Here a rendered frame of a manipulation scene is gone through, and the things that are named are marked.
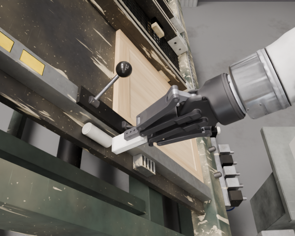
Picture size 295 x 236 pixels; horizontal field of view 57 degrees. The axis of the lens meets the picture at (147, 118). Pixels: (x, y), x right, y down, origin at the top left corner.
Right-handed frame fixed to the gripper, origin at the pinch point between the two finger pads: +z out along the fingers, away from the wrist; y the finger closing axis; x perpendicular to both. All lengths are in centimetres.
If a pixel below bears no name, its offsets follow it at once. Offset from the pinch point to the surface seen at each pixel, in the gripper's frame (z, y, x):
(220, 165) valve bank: 11, 89, 35
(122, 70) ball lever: 0.9, -1.0, 18.1
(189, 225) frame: 51, 129, 23
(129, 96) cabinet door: 13.6, 18.1, 31.3
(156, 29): 14, 41, 94
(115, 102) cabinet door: 14.2, 12.4, 25.1
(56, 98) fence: 13.4, -7.4, 12.0
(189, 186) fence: 12, 51, 12
